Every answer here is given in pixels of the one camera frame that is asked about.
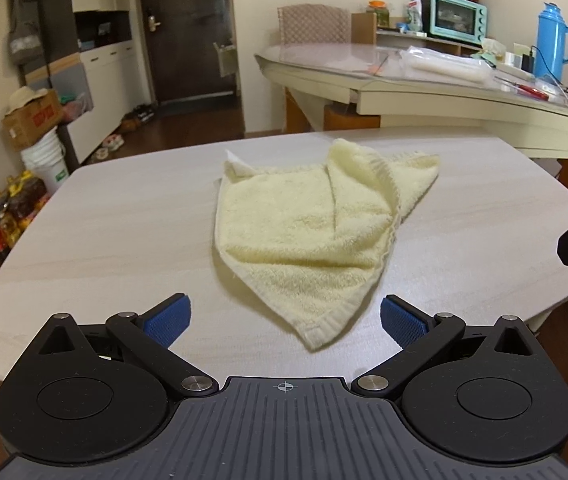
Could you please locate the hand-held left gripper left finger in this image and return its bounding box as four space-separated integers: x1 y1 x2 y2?
29 294 219 398

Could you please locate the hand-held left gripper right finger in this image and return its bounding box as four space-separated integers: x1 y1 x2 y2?
353 294 539 399

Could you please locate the pale yellow towel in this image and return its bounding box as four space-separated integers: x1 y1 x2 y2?
214 138 440 352

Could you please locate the blue thermos jug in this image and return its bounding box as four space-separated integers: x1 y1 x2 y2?
535 2 568 81

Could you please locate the pair of light slippers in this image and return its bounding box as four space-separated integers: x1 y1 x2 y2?
98 134 126 154

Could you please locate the cluster of cooking oil bottles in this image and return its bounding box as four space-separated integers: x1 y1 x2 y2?
0 170 49 256

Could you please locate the white plastic bucket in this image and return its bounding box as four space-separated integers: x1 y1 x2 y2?
20 130 71 196

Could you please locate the pair of dark shoes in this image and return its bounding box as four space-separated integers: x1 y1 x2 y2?
120 104 157 134

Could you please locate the clear plastic bag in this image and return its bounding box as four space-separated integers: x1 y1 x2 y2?
399 46 495 84

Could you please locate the cream dining table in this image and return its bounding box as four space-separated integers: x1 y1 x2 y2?
254 42 568 161

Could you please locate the pink plastic bag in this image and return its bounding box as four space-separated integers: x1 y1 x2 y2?
61 92 91 124

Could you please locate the white cabinet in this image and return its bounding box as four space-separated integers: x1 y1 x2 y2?
71 40 141 163

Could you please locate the mint green toaster oven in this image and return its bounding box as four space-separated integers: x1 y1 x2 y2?
412 0 488 43

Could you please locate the cardboard box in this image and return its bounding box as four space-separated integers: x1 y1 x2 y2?
1 89 63 152

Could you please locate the dark wooden door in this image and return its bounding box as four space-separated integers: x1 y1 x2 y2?
136 0 243 107

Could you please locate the jar with orange lid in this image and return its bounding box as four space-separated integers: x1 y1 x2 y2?
366 0 391 29

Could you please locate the wooden box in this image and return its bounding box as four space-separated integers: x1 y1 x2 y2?
351 11 377 45

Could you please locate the quilted cover chair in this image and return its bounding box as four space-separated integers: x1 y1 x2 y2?
277 4 352 47

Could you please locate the red-handled tool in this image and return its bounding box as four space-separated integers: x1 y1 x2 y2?
494 76 550 99

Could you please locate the white wall-mounted holder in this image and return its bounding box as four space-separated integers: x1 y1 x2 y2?
213 40 239 79

